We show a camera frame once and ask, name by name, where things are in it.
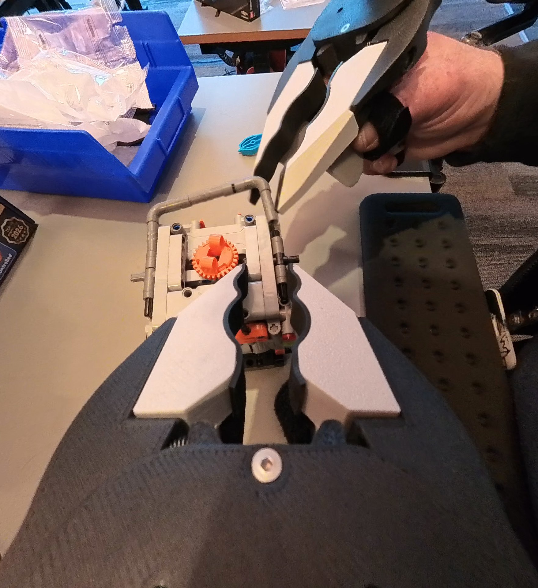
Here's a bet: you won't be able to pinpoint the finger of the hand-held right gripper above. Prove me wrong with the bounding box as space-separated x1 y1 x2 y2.
277 42 391 212
254 65 331 182

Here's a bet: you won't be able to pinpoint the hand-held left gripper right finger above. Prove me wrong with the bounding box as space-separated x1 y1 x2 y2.
288 269 403 443

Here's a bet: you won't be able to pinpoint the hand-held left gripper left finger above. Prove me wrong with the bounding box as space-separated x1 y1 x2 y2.
133 267 248 443

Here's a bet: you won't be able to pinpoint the dark grey elbow connector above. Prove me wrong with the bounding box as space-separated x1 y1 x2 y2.
251 177 279 207

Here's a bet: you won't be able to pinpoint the grey white toy robot model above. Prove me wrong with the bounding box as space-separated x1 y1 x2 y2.
145 213 299 368

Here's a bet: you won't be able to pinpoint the grey axle rod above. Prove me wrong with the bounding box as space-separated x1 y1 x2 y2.
265 204 299 308
131 230 159 320

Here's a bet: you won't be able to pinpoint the person's right forearm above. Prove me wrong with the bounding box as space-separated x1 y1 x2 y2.
476 37 538 168

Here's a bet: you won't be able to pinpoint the person's right hand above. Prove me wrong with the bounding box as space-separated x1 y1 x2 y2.
352 32 506 175

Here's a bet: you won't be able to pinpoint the teal plastic tool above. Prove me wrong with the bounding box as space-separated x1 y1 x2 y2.
237 134 263 159

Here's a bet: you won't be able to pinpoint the wooden background desk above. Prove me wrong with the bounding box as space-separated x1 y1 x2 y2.
177 0 329 47

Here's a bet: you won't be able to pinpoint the black perforated pad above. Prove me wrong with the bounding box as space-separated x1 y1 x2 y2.
359 193 527 515

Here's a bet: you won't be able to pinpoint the black toy kit box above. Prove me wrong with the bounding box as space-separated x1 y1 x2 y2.
200 0 262 21

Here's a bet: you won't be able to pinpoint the white printed cloth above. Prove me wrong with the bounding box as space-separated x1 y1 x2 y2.
485 288 520 370

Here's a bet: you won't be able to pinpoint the blue storage bin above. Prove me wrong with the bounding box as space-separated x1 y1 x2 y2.
0 9 199 203

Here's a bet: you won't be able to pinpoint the clear plastic bags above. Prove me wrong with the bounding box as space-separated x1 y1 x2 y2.
0 0 155 152

